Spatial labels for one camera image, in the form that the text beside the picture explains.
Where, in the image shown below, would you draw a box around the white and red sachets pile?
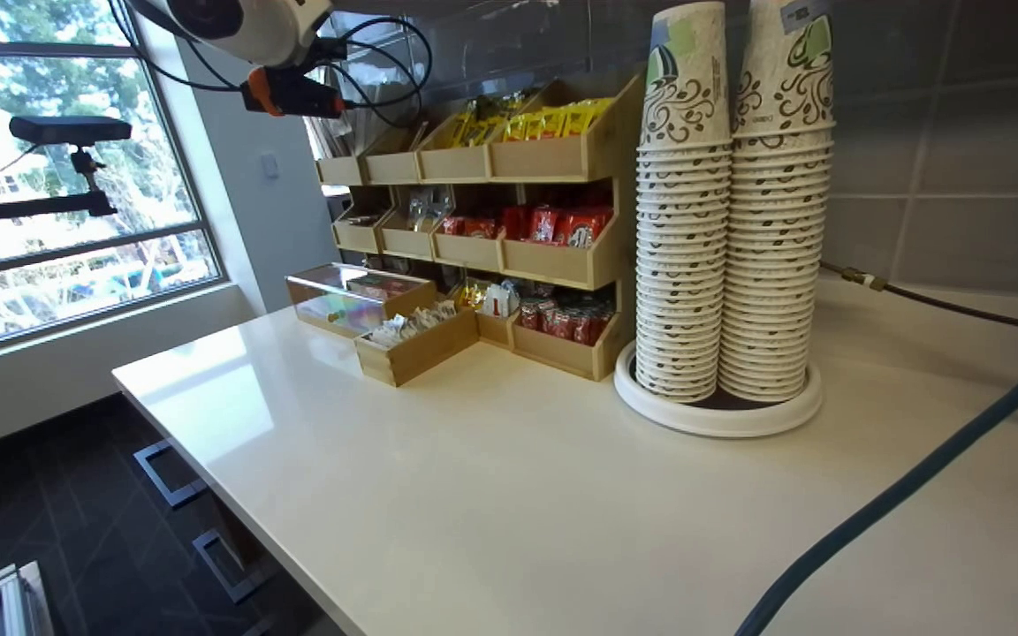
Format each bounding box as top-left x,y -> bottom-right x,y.
479,275 -> 527,320

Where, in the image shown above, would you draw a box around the red snack packets pile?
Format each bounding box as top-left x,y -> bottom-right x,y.
517,298 -> 614,350

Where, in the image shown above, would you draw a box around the small yellow sachets pile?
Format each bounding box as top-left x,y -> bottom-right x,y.
447,278 -> 487,310

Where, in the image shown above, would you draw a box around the red candy bags pile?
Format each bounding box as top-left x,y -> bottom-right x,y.
442,207 -> 533,240
522,200 -> 614,251

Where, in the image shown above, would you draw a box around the white sugar packets pile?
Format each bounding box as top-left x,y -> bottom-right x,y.
364,298 -> 466,350

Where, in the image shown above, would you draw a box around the small open wooden box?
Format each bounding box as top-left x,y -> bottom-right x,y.
351,300 -> 483,392

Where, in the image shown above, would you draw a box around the clear plastic cutlery bags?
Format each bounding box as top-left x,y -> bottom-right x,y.
400,187 -> 451,232

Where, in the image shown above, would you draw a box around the tiered wooden organizer rack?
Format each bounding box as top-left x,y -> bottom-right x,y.
314,69 -> 643,385

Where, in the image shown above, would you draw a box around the patterned paper cup stack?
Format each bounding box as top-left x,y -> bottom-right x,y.
628,0 -> 734,407
719,0 -> 837,407

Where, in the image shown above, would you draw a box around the yellow sweetener packets pile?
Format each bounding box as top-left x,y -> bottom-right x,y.
490,94 -> 622,149
434,103 -> 508,152

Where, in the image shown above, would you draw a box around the round white cup tray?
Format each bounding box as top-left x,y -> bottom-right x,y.
610,339 -> 827,443

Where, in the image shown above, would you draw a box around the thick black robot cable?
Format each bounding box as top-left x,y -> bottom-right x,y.
314,12 -> 434,119

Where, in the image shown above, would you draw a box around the orange cable connector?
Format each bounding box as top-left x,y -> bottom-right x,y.
236,65 -> 351,119

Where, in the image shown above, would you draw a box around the grey metal floor bracket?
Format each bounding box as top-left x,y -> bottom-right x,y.
132,439 -> 209,511
187,526 -> 284,606

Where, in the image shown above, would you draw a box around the dark teal hose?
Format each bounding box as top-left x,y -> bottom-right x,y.
733,314 -> 1018,636

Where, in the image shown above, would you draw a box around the thin black wall cable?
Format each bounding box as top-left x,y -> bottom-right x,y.
820,260 -> 1018,339

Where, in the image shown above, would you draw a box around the black stereo camera bar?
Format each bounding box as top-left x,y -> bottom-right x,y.
6,112 -> 134,149

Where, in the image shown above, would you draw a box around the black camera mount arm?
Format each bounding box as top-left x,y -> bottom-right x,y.
0,142 -> 120,231

